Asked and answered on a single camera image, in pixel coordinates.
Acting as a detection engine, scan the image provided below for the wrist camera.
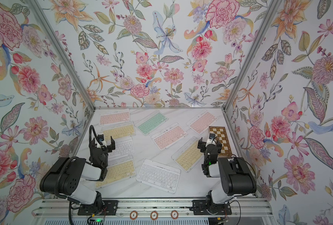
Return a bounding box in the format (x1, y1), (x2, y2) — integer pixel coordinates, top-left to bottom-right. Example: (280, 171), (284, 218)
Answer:
(208, 133), (216, 143)
(96, 134), (104, 148)

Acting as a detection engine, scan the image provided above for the green keyboard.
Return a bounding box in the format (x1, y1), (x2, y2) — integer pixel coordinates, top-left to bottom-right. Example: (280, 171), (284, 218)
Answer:
(135, 111), (168, 136)

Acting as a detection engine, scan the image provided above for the white keyboard front centre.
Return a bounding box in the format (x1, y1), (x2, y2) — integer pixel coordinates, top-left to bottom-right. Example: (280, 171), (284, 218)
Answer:
(136, 159), (181, 194)

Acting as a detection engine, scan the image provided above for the white keyboard left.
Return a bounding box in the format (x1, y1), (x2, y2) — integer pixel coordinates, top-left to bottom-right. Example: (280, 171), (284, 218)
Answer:
(108, 137), (135, 160)

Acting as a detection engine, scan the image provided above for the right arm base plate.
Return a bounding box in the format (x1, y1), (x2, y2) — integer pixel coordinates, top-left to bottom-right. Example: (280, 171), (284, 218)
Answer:
(192, 199), (232, 216)

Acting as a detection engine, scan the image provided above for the white keyboard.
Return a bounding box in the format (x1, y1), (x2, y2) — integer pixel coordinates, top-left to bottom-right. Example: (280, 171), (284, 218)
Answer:
(136, 159), (181, 194)
(108, 137), (135, 160)

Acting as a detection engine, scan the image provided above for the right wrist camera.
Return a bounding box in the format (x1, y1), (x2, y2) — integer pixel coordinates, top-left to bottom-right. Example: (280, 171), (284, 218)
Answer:
(208, 133), (216, 143)

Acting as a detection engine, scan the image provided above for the yellow keyboard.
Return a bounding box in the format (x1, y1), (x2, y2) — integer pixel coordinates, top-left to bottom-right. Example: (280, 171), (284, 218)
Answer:
(102, 122), (135, 141)
(96, 155), (136, 189)
(172, 137), (204, 172)

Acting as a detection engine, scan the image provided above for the middle orange ring marker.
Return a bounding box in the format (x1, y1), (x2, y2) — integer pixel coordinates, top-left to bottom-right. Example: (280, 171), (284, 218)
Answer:
(150, 211), (159, 221)

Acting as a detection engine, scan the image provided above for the orange ring marker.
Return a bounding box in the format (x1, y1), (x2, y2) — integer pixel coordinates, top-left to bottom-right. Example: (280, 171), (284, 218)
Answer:
(150, 211), (159, 221)
(129, 211), (138, 220)
(171, 210), (179, 220)

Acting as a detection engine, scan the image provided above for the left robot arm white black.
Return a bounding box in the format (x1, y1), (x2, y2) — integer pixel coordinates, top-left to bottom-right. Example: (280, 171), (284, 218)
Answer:
(39, 137), (115, 213)

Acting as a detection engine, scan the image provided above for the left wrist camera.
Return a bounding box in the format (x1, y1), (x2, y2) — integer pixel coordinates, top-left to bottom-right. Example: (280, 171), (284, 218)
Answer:
(96, 134), (104, 148)

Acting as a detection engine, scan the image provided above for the aluminium front rail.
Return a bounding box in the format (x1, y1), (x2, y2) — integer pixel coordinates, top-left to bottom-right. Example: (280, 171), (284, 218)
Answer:
(31, 198), (274, 218)

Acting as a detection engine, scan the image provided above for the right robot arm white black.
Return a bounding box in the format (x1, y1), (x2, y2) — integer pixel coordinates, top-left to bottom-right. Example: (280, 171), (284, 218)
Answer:
(197, 134), (256, 204)

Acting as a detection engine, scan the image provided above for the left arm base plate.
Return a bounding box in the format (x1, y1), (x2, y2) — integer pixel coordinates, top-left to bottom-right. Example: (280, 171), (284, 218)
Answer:
(77, 200), (119, 216)

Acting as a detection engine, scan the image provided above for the right orange ring marker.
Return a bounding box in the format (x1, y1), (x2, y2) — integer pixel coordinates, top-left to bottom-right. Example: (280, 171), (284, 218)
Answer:
(171, 210), (179, 220)

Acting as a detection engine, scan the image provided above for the wooden chessboard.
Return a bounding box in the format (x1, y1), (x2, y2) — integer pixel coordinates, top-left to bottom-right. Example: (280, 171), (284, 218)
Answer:
(209, 126), (233, 157)

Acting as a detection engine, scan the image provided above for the pink keyboard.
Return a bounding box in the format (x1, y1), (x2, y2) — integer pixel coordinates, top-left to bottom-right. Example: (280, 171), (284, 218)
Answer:
(187, 110), (218, 135)
(99, 110), (130, 125)
(151, 123), (188, 151)

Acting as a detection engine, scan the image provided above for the left orange ring marker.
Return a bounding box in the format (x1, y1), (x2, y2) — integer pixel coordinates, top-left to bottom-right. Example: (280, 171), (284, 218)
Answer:
(129, 211), (138, 220)

